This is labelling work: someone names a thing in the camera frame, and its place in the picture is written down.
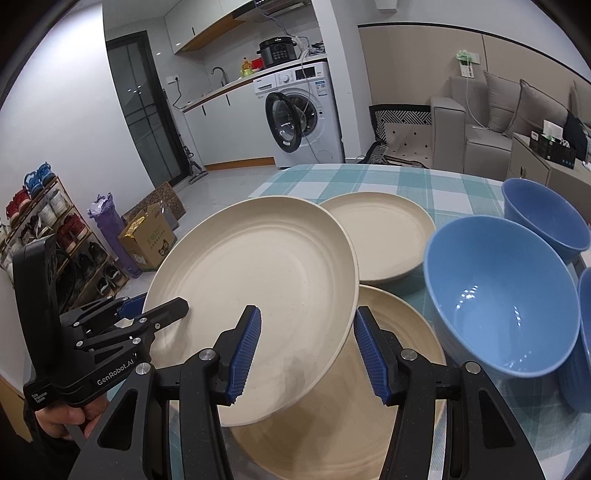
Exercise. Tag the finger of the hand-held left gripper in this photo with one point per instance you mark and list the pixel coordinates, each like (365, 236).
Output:
(131, 307)
(166, 311)

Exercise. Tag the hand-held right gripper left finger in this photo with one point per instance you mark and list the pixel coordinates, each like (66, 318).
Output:
(244, 355)

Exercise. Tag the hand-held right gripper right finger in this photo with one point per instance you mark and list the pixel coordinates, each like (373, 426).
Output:
(369, 355)

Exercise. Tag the large beige plate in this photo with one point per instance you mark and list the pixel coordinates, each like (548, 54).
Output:
(254, 258)

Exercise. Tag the blue bowl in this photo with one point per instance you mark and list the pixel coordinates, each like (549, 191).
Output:
(540, 207)
(581, 369)
(498, 295)

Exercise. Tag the person's left forearm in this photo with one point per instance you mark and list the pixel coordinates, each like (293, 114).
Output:
(41, 461)

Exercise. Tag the person's left hand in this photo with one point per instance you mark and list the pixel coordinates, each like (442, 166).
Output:
(60, 417)

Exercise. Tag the cardboard box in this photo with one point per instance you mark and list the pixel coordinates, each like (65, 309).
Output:
(147, 240)

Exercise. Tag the purple plastic bag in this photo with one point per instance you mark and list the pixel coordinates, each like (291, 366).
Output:
(111, 230)

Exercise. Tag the wooden shoe rack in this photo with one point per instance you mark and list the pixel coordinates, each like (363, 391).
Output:
(87, 240)

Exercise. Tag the rows of shoes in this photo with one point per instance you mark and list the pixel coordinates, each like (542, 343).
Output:
(69, 226)

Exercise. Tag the brown patterned board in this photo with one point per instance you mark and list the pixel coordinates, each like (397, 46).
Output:
(171, 198)

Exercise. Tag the small beige plate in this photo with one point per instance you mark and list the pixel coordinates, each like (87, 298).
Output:
(383, 230)

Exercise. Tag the upright floor mop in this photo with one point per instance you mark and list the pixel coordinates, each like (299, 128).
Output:
(194, 166)

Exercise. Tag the teal checked tablecloth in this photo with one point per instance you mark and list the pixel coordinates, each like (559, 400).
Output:
(392, 184)

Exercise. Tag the black framed glass door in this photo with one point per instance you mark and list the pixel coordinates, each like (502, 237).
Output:
(143, 115)

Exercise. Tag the white kitchen counter cabinet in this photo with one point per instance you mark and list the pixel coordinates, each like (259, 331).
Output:
(221, 124)

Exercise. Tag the black white patterned mat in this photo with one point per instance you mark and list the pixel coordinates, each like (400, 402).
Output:
(401, 134)

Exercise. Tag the grey sofa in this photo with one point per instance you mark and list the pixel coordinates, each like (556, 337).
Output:
(452, 134)

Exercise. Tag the white washing machine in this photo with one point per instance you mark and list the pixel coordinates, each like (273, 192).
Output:
(318, 120)

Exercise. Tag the kitchen faucet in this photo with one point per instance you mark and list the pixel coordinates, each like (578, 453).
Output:
(220, 74)

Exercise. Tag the beige side cabinet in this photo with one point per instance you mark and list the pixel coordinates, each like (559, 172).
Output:
(526, 161)

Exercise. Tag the yellow bottle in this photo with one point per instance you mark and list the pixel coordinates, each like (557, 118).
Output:
(247, 68)

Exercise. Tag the black box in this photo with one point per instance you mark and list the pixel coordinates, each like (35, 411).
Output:
(551, 150)

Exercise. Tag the black pressure cooker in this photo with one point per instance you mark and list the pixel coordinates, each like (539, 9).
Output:
(277, 53)

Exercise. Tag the grey sofa cushion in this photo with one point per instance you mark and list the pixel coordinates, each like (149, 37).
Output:
(538, 110)
(501, 101)

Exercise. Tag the white box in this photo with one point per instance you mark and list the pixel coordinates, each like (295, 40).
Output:
(551, 128)

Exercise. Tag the dark cloth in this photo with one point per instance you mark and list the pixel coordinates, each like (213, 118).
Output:
(575, 134)

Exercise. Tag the white upper wall cabinet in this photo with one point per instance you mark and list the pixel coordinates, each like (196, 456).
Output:
(203, 23)

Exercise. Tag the wall power strip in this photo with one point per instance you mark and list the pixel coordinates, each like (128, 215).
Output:
(466, 64)

